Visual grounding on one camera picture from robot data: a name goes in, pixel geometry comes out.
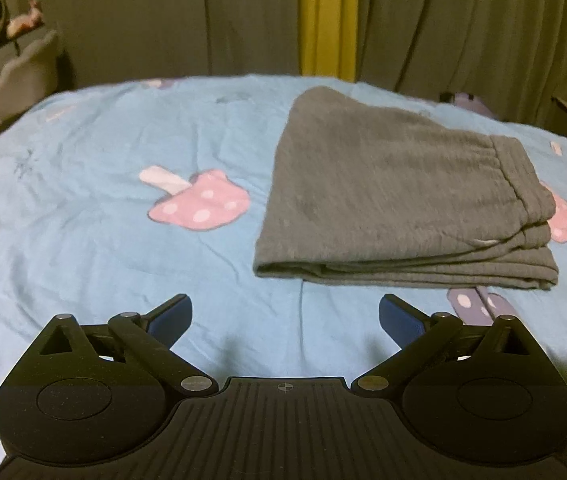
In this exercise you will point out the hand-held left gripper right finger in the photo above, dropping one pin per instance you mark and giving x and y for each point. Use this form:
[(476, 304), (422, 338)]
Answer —
[(397, 317)]

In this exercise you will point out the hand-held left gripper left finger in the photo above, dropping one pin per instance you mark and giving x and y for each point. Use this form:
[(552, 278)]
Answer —
[(173, 316)]

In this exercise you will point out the grey pants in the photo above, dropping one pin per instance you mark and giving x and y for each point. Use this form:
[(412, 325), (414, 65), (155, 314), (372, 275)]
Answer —
[(388, 185)]

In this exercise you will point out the blue mushroom print bed sheet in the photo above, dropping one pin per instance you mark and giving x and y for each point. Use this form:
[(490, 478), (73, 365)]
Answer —
[(113, 260)]

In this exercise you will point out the grey curtain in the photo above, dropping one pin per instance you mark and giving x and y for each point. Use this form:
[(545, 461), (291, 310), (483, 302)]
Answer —
[(163, 10)]

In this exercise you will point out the yellow curtain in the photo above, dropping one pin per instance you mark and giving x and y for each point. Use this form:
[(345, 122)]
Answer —
[(327, 15)]

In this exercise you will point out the small pink plush toy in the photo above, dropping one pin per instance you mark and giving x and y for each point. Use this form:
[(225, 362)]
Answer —
[(25, 20)]

